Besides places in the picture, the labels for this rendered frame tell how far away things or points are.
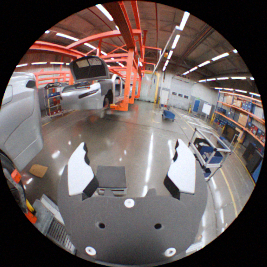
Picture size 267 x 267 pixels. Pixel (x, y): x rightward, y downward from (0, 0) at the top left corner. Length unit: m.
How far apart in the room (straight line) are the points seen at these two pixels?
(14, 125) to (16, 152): 0.26
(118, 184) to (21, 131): 1.24
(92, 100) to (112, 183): 1.95
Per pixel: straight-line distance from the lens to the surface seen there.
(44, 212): 1.47
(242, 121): 10.20
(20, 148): 1.12
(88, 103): 2.36
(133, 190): 1.42
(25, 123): 1.10
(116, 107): 3.28
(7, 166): 1.01
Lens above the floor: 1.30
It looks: 29 degrees down
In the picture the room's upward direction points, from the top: 6 degrees clockwise
